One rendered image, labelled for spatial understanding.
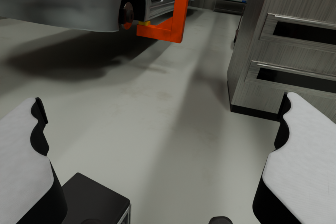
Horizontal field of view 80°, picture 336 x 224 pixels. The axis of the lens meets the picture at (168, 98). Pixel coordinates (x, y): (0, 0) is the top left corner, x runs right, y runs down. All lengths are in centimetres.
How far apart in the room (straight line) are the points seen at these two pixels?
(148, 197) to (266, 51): 172
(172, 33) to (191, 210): 228
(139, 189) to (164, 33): 218
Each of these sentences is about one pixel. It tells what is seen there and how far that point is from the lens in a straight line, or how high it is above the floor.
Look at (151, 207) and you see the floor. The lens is 151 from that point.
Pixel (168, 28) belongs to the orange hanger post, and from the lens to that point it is 305.
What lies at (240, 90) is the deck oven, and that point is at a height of 33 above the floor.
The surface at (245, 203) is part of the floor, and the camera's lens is 171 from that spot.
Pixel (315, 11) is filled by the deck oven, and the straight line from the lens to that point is 233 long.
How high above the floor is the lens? 129
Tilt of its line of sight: 30 degrees down
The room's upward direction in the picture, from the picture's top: 8 degrees clockwise
